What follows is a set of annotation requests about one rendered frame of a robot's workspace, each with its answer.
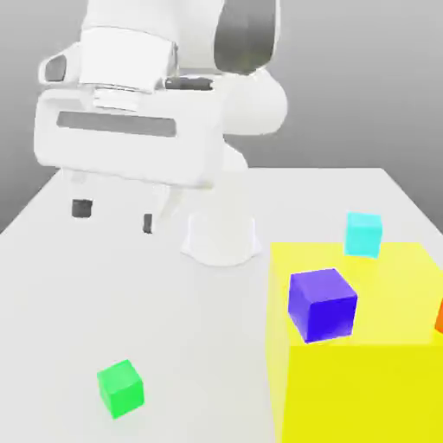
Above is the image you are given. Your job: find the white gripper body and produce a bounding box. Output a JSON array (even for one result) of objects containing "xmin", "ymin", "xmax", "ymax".
[{"xmin": 33, "ymin": 87, "xmax": 224, "ymax": 190}]

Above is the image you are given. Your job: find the small green cube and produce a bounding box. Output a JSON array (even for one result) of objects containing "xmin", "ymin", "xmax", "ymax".
[{"xmin": 96, "ymin": 358, "xmax": 145, "ymax": 421}]

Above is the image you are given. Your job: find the small blue cube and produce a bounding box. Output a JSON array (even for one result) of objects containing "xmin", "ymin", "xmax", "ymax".
[{"xmin": 287, "ymin": 267, "xmax": 359, "ymax": 344}]

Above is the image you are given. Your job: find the small cyan cube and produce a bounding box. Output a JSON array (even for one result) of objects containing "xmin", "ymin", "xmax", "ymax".
[{"xmin": 343, "ymin": 211, "xmax": 383, "ymax": 260}]

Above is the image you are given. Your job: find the large yellow box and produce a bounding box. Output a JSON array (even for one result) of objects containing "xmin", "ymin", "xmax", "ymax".
[{"xmin": 267, "ymin": 241, "xmax": 443, "ymax": 443}]

